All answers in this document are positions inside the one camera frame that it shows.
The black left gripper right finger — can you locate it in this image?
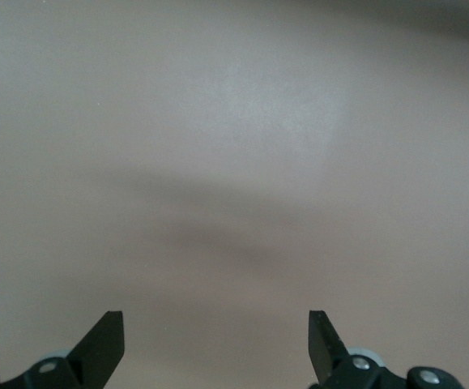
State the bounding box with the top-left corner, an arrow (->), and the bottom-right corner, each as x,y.
308,310 -> 462,389

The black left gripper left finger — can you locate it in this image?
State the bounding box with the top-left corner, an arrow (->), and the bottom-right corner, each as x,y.
0,310 -> 126,389

